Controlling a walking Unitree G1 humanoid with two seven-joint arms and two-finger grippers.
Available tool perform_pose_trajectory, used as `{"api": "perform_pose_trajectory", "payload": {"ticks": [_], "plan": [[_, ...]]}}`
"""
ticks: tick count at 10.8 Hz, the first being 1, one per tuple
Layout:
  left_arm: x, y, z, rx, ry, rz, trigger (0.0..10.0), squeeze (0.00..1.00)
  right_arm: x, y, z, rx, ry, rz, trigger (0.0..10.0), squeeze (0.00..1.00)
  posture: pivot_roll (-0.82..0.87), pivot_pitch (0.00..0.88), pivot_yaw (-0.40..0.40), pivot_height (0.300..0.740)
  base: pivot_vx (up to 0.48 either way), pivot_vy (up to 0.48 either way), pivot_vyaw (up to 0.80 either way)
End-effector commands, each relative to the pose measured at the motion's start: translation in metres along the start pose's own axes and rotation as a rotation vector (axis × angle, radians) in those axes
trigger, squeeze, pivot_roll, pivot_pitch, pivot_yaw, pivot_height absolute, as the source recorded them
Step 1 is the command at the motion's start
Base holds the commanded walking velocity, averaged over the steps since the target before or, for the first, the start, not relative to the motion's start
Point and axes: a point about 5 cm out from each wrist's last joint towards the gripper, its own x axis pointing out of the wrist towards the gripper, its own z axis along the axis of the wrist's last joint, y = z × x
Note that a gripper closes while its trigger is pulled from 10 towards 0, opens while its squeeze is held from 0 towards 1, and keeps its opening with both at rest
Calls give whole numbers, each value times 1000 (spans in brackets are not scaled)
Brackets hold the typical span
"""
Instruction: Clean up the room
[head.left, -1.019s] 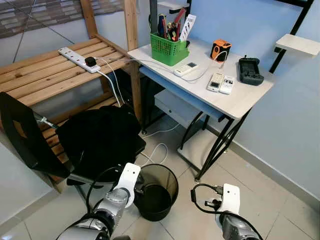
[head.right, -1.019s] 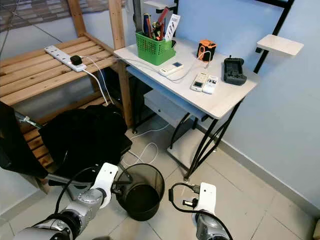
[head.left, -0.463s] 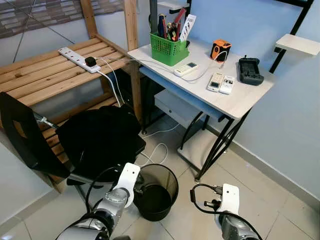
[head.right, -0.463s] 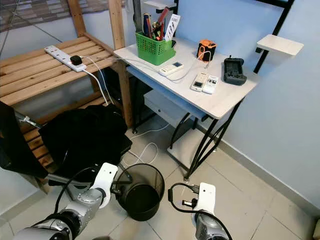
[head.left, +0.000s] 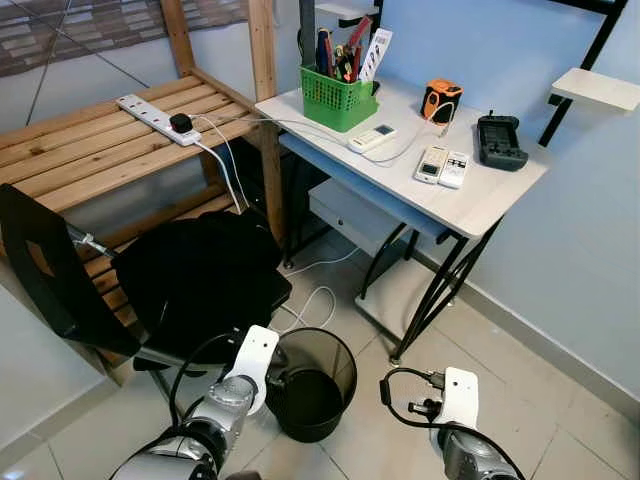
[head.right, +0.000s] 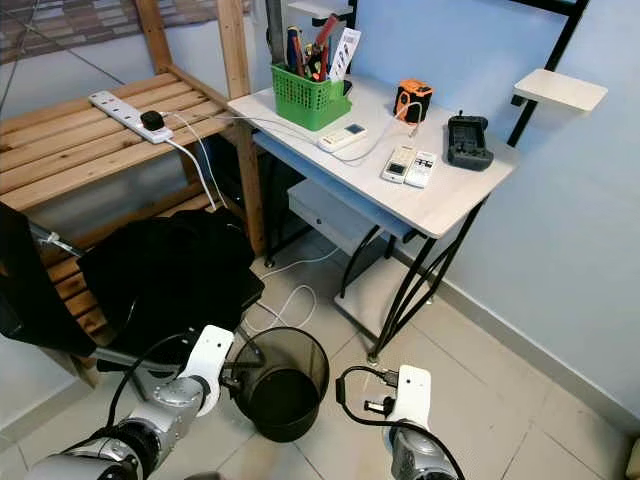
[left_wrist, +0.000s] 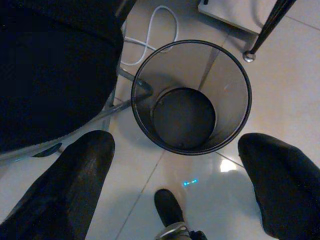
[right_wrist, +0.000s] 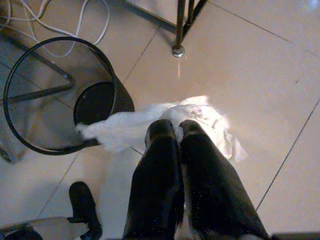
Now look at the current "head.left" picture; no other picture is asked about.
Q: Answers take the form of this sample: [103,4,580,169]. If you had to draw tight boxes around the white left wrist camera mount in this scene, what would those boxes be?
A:
[222,325,280,416]

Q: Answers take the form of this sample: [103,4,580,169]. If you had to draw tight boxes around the white remote with small buttons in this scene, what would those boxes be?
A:
[438,152,471,190]

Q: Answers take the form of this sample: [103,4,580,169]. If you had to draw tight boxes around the white power strip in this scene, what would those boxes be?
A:
[116,94,202,147]

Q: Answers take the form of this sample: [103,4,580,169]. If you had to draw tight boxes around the blue yellow screwdriver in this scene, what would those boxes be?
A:
[316,27,334,76]

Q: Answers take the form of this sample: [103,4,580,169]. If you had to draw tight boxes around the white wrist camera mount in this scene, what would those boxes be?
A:
[222,325,280,416]
[440,367,479,429]

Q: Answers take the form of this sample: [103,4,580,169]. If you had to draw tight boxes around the white power strip cord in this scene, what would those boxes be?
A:
[193,115,253,216]

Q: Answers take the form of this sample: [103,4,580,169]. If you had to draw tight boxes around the red handled pliers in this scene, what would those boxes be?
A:
[343,14,373,63]

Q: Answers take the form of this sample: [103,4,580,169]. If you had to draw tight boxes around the white desk with black frame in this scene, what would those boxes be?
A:
[255,0,640,363]

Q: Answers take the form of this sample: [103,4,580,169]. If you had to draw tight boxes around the black power plug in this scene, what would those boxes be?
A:
[168,113,196,136]

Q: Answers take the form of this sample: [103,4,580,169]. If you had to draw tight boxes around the white product card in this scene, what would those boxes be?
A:
[359,28,394,84]

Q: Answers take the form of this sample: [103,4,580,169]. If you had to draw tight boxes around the black chair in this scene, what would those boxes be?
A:
[0,183,294,376]

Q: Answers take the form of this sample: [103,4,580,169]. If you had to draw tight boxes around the green plastic basket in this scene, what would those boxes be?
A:
[300,65,380,133]

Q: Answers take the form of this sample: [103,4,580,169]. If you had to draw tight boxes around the wooden slatted rack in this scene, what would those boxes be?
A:
[0,0,291,386]

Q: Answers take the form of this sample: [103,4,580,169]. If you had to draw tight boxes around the white remote with display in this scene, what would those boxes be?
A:
[414,146,450,185]

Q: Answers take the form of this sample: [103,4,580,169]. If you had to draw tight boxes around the white looped cable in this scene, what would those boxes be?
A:
[283,248,363,336]

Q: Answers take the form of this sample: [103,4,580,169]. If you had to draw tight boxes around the long white remote control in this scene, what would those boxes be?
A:
[347,124,398,154]

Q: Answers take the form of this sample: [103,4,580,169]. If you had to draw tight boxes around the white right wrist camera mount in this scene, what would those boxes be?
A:
[440,367,479,429]

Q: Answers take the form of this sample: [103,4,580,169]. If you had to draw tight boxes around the white side shelf board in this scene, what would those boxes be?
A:
[550,67,640,112]
[315,0,381,21]

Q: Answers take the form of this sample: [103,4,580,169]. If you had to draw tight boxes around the black mesh trash bin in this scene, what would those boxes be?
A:
[265,327,358,444]

